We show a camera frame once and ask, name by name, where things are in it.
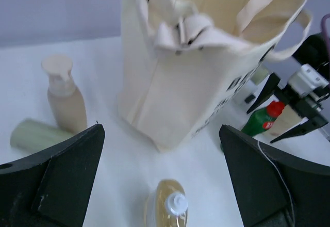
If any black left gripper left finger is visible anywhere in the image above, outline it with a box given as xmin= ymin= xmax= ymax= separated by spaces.
xmin=1 ymin=124 xmax=105 ymax=226

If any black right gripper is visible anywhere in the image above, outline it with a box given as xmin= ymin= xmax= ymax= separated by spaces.
xmin=246 ymin=73 xmax=329 ymax=143

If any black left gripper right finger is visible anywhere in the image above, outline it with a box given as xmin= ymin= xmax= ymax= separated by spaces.
xmin=219 ymin=125 xmax=329 ymax=226

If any green dish soap bottle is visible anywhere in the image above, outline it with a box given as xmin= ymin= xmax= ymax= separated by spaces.
xmin=241 ymin=101 xmax=285 ymax=137

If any clear amber soap bottle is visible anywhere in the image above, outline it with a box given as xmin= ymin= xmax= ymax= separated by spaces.
xmin=144 ymin=179 xmax=188 ymax=227

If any cream canvas tote bag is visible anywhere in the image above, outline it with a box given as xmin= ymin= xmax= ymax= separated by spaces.
xmin=118 ymin=0 xmax=312 ymax=151

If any cream pump lotion bottle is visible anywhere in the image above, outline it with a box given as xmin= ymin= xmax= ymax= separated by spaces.
xmin=264 ymin=105 xmax=303 ymax=140

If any pale green round bottle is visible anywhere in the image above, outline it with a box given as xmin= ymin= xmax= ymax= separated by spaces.
xmin=251 ymin=65 xmax=270 ymax=85

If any white tube black cap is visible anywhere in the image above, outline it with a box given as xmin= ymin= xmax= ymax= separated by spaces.
xmin=235 ymin=74 xmax=263 ymax=105

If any pale green lotion tube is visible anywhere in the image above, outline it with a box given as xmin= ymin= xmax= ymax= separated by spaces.
xmin=10 ymin=119 xmax=74 ymax=152

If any beige pump bottle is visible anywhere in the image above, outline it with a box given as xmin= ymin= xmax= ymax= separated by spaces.
xmin=42 ymin=54 xmax=87 ymax=134

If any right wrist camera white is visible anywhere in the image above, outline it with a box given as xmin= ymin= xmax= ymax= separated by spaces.
xmin=287 ymin=64 xmax=329 ymax=96

